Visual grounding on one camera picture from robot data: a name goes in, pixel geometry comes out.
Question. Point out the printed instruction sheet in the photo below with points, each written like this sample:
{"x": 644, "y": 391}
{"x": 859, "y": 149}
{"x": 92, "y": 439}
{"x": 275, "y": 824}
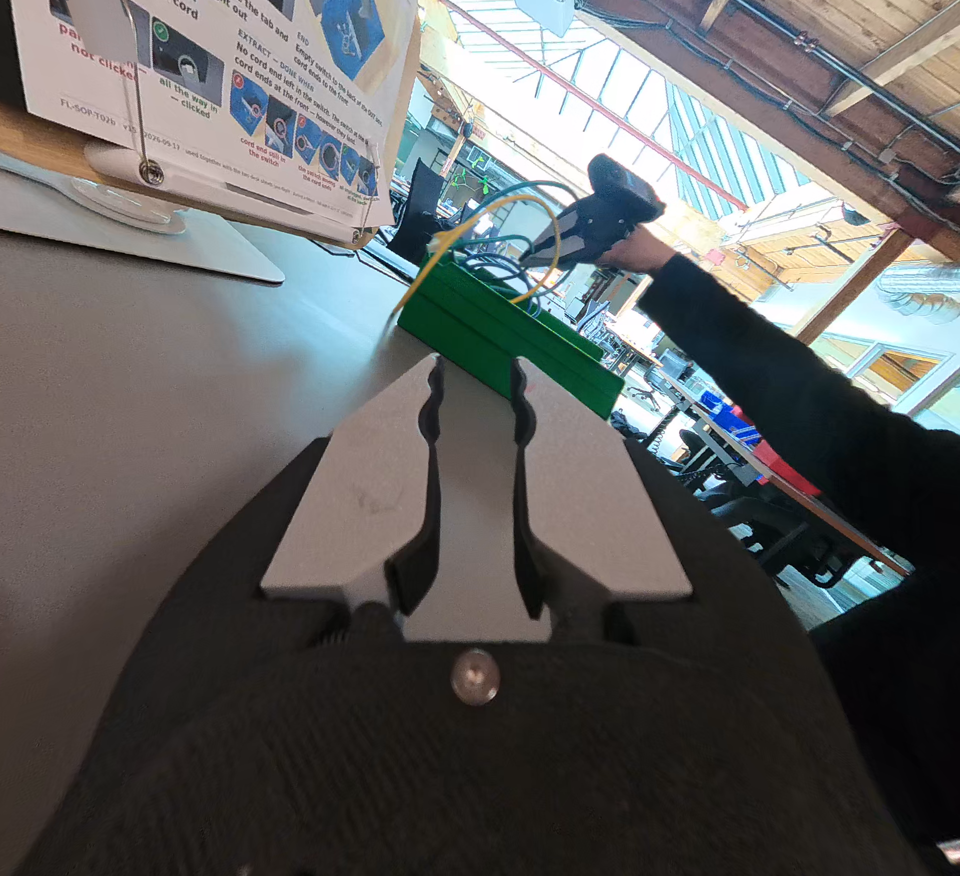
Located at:
{"x": 225, "y": 28}

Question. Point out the green plastic bin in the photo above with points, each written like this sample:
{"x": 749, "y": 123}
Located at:
{"x": 480, "y": 336}

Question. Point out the red ceiling pipe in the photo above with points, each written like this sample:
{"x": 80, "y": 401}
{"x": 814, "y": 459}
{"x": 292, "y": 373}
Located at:
{"x": 600, "y": 111}

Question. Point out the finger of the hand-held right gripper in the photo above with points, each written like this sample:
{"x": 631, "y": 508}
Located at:
{"x": 559, "y": 242}

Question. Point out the white stand base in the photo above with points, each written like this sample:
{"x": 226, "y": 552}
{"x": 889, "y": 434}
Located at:
{"x": 187, "y": 246}

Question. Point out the instruction sheet on stand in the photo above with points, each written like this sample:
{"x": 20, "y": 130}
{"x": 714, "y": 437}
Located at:
{"x": 37, "y": 137}

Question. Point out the person's right forearm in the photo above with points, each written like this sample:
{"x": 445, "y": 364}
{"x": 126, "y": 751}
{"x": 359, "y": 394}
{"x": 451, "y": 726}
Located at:
{"x": 787, "y": 396}

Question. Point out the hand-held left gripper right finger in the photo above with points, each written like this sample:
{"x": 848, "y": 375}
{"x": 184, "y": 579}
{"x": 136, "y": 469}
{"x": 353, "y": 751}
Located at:
{"x": 600, "y": 508}

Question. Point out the black office chair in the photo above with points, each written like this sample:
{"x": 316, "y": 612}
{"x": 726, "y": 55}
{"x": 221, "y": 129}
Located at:
{"x": 787, "y": 538}

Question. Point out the person's right hand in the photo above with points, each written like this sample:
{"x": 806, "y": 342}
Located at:
{"x": 637, "y": 253}

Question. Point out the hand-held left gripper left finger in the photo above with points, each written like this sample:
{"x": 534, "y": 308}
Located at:
{"x": 352, "y": 501}

